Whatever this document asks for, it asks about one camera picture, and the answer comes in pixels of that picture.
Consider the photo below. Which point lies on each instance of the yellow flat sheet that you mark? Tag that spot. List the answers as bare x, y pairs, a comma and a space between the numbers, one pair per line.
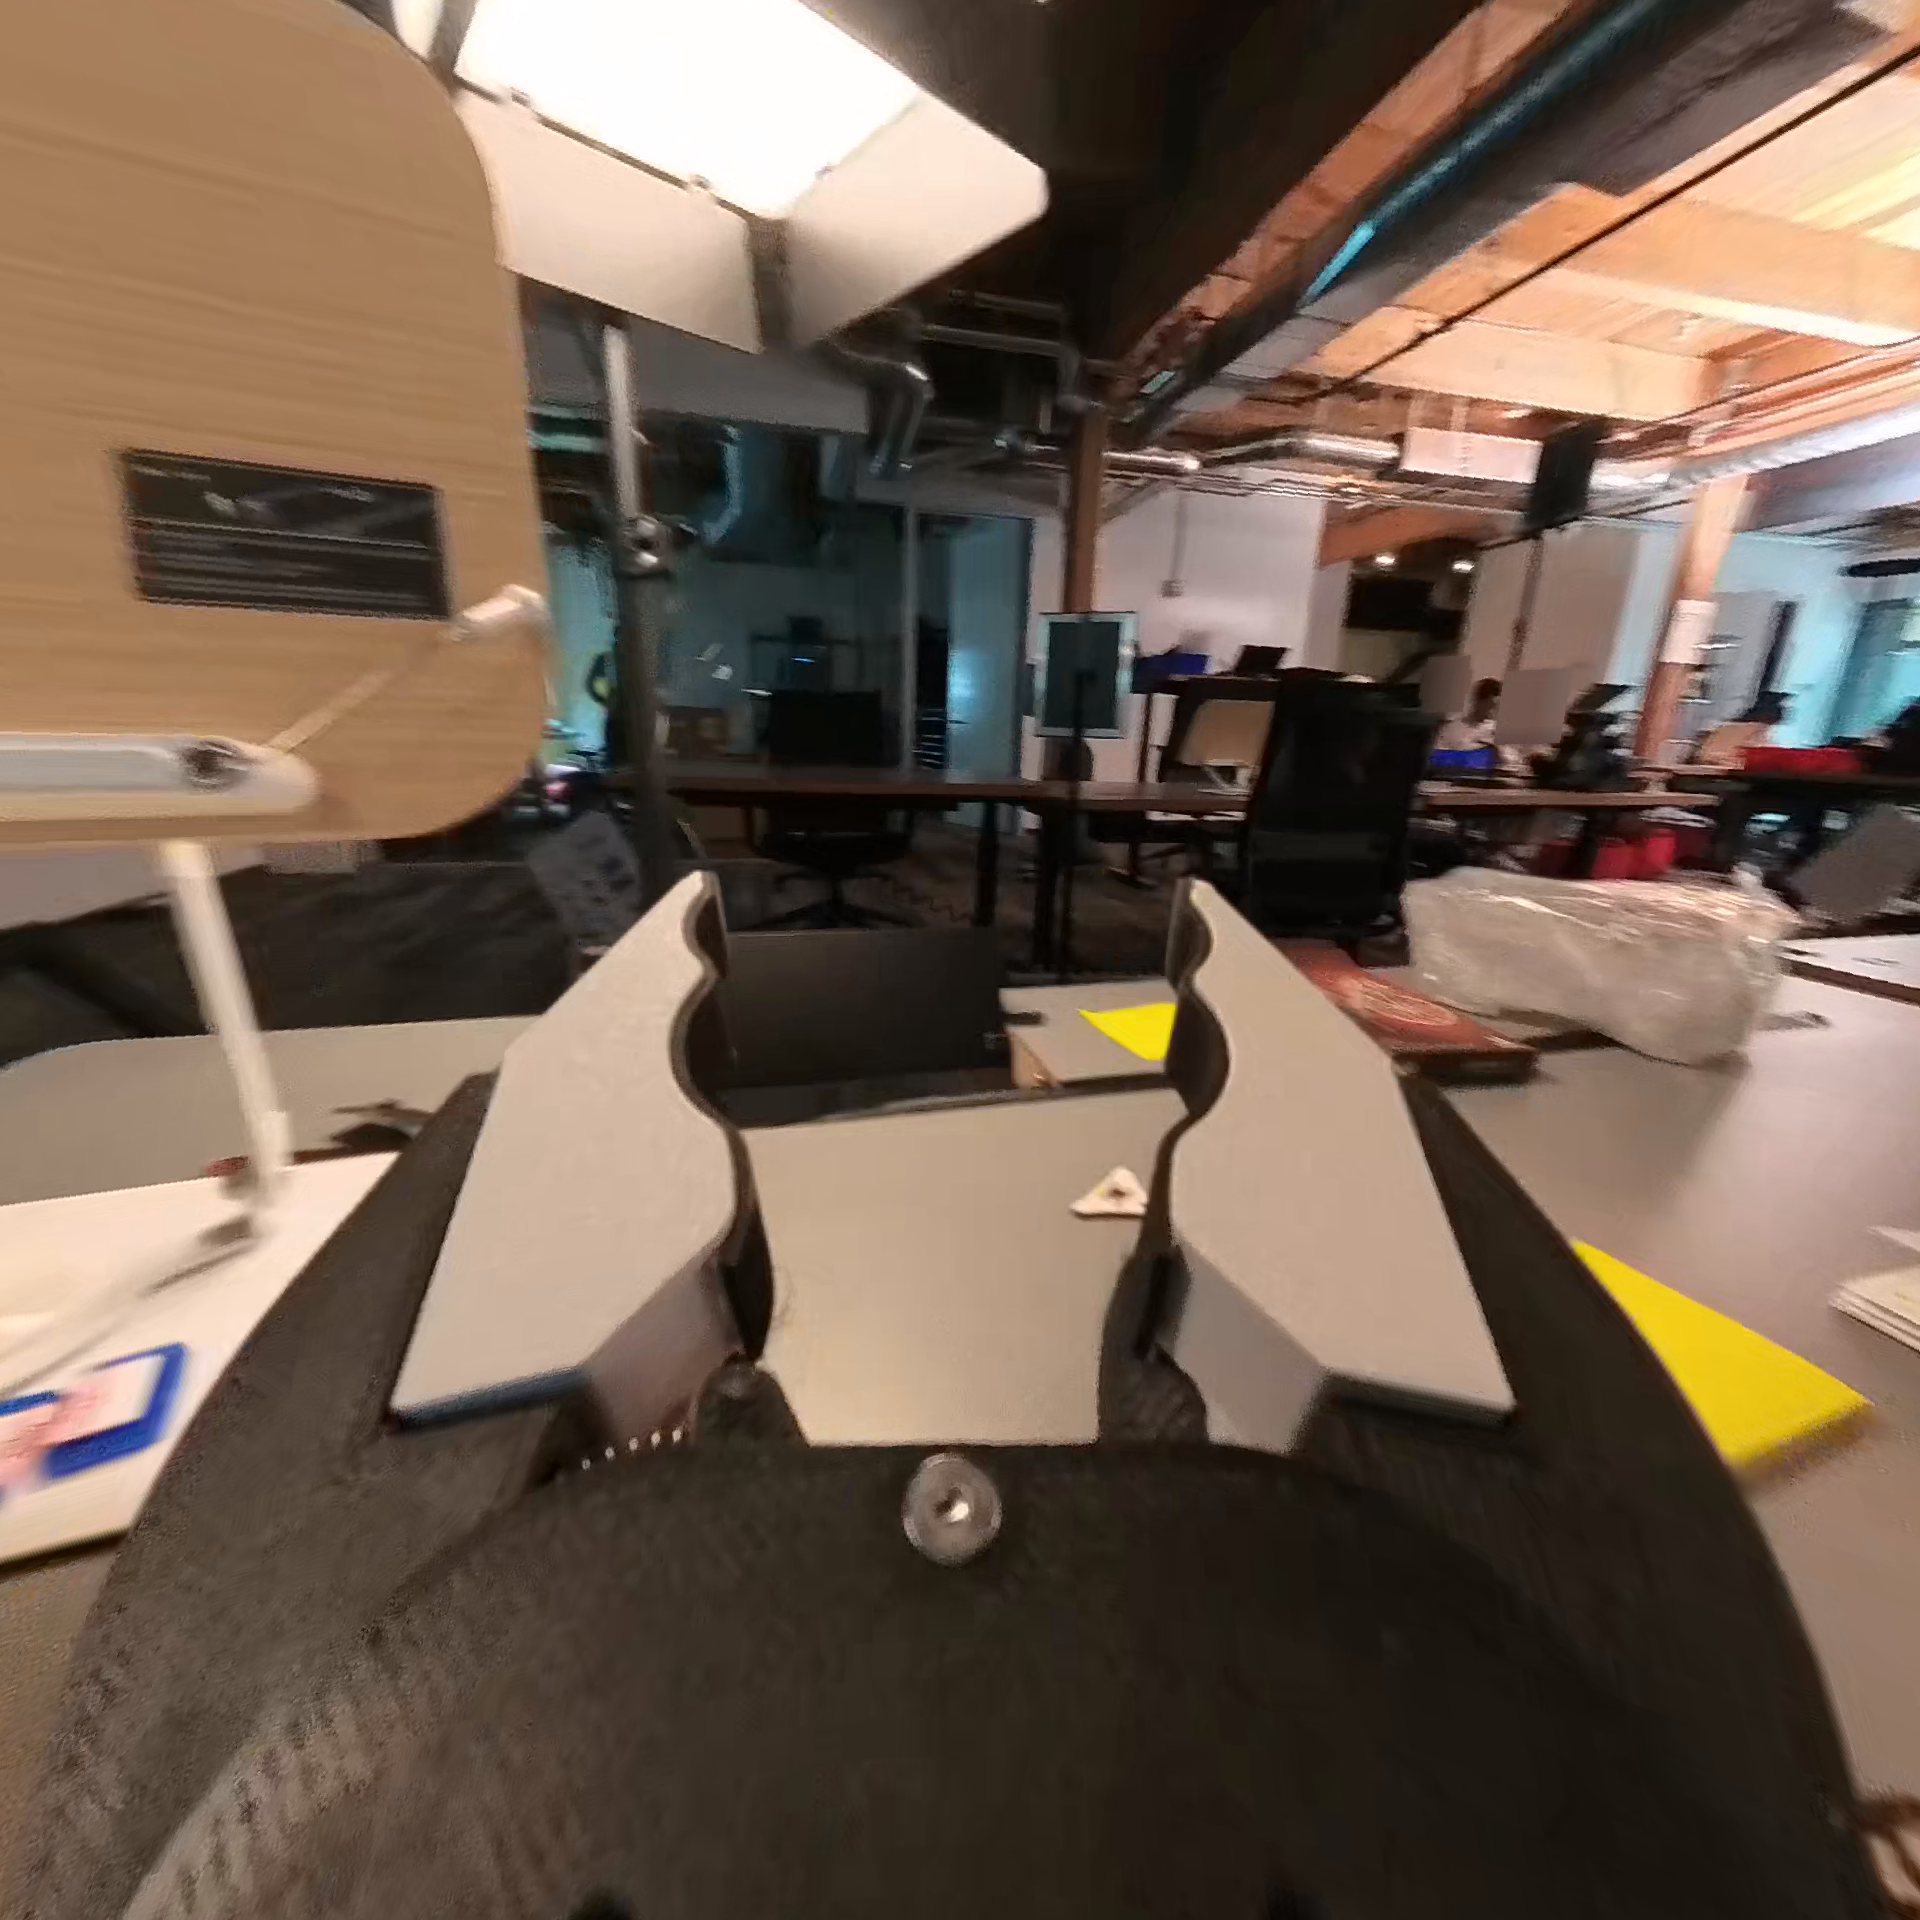
1723, 1366

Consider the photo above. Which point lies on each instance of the small yellow sheet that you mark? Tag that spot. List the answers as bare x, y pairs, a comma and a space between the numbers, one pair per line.
1136, 1027

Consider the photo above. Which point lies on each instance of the long dark office table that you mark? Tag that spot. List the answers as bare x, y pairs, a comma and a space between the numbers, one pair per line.
960, 787

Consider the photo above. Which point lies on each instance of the stack of white papers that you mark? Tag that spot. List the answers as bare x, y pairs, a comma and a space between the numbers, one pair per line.
1882, 1300

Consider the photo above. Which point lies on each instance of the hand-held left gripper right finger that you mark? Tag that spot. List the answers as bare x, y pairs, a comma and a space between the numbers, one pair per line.
1320, 1184

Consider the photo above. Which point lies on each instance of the small triangular wooden piece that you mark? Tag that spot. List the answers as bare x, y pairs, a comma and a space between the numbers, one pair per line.
1110, 1195

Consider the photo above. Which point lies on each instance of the black box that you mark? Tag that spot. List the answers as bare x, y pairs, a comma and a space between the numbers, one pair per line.
863, 1004

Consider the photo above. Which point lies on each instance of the wooden tilted board stand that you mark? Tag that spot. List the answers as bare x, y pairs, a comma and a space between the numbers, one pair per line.
270, 270

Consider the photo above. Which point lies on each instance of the blue card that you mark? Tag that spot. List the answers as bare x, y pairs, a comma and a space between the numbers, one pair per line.
106, 1418

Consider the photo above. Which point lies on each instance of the black office chair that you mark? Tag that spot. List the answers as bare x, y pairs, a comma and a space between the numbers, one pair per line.
1329, 810
832, 750

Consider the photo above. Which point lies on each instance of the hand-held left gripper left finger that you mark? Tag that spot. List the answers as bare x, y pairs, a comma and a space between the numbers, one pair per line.
586, 1172

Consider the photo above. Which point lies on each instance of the small wooden block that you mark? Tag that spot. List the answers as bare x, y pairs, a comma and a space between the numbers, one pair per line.
1036, 1059

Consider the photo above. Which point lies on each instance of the white light panel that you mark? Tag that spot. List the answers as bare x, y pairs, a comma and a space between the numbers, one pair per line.
675, 106

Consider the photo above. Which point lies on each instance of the framed sign stand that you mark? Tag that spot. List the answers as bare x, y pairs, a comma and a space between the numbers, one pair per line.
1084, 675

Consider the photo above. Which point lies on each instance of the clear plastic bag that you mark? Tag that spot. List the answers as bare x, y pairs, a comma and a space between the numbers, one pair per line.
1590, 960

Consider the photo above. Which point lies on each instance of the dark red book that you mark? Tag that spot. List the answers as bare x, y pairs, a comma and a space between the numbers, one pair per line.
1425, 1020

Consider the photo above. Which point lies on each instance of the black light stand pole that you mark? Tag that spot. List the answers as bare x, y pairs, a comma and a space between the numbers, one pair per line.
638, 675

